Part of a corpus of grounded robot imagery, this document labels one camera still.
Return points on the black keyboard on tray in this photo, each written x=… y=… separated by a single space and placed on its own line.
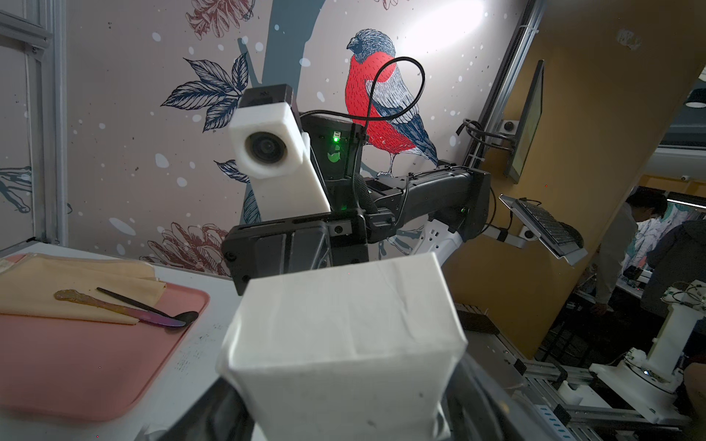
x=561 y=240

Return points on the white jewelry box base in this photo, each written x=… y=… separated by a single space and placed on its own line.
x=357 y=352

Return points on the black monitor on stand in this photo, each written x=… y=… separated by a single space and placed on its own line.
x=527 y=126

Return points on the beige folded cloth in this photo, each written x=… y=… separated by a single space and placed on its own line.
x=29 y=282

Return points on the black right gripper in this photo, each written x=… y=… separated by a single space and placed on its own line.
x=293 y=245

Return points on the black spoon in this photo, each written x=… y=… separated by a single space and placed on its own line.
x=186 y=317

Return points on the pink plastic tray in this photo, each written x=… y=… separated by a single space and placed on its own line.
x=87 y=371

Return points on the white robot base outside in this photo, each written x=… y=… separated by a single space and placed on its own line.
x=648 y=381

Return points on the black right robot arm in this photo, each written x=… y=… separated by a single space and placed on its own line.
x=454 y=198

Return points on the iridescent purple spoon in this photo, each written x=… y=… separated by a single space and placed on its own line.
x=141 y=315

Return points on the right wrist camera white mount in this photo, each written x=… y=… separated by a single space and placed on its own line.
x=274 y=152

